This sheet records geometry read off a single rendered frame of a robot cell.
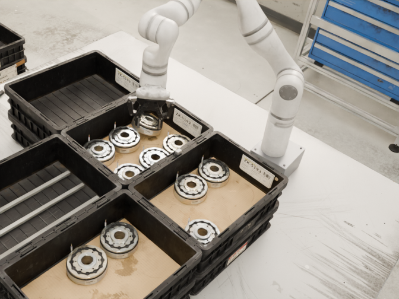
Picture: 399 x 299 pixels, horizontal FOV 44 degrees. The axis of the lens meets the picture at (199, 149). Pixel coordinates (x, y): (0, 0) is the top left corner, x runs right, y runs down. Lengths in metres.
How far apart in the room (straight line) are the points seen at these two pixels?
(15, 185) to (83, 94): 0.49
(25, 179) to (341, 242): 1.03
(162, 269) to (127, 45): 1.35
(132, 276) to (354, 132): 2.38
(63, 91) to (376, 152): 2.13
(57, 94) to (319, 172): 1.02
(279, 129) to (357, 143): 1.70
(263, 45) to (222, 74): 2.08
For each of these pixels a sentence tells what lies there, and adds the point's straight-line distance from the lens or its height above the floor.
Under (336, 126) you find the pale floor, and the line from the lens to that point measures 3.45.
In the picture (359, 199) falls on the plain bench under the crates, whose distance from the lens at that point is 1.92.
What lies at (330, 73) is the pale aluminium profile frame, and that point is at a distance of 3.39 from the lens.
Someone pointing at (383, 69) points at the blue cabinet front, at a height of 0.47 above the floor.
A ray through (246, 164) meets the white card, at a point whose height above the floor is 0.89.
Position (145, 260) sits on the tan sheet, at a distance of 1.38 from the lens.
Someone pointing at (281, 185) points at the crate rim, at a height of 0.93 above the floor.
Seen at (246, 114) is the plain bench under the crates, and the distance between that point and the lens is 2.12.
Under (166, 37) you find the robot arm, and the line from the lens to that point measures 1.28.
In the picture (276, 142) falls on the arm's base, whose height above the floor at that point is 0.86.
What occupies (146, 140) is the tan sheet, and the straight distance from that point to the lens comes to 1.70.
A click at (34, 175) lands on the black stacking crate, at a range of 1.58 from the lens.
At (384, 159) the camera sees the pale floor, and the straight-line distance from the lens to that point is 3.35.
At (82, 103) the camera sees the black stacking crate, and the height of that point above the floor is 0.83.
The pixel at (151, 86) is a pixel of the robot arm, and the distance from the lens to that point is 1.37.
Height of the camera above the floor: 1.95
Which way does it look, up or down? 41 degrees down
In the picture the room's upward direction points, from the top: 11 degrees clockwise
